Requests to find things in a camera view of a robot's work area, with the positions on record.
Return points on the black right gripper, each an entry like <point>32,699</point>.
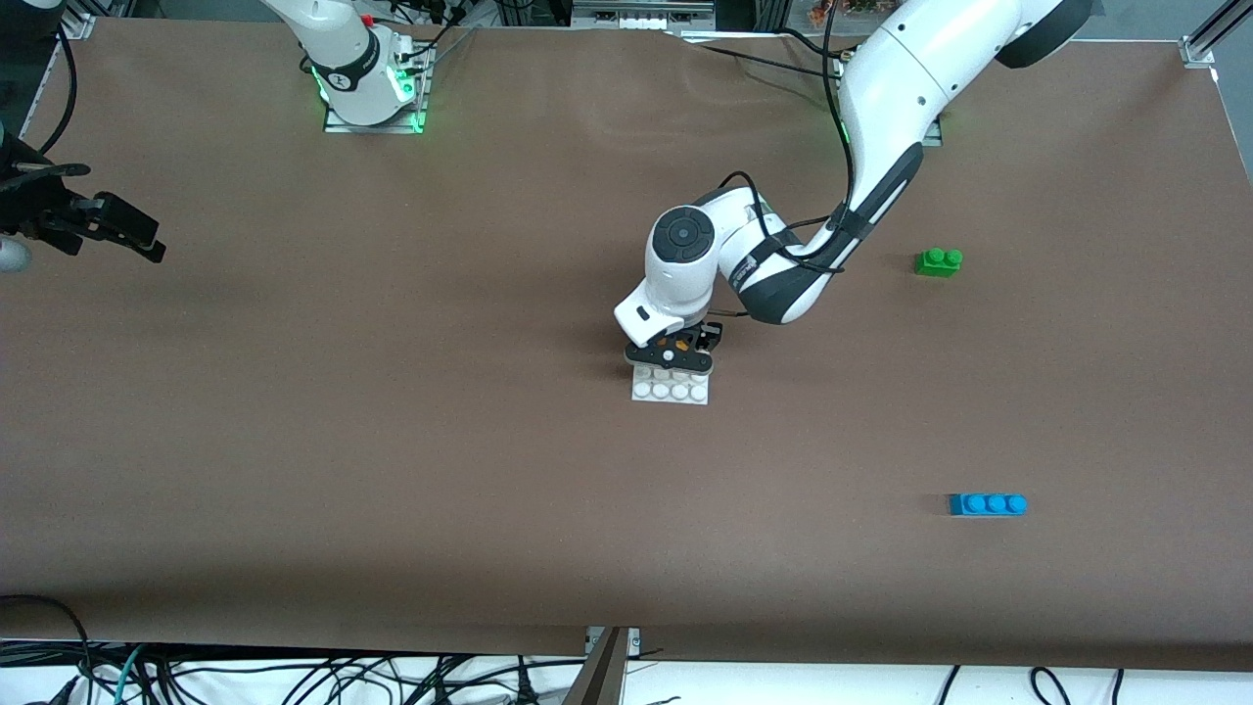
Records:
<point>41,211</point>

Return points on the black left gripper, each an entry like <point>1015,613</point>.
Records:
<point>712,336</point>

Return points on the white studded base plate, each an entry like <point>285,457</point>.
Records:
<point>675,390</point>

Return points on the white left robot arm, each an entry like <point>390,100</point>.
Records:
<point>910,69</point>

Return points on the green two-stud block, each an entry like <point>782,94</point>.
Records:
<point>938,262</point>

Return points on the blue three-stud block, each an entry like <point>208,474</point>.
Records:
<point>987,505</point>

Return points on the brown table cover sheet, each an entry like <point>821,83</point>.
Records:
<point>587,490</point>

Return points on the white power strip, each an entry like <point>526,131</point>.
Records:
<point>636,15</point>

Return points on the dark metal bar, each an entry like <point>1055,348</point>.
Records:
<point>597,681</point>

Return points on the aluminium frame profile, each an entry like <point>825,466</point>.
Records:
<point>1199,49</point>
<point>80,24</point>

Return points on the silver metal bracket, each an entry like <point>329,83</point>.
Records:
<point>631,641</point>

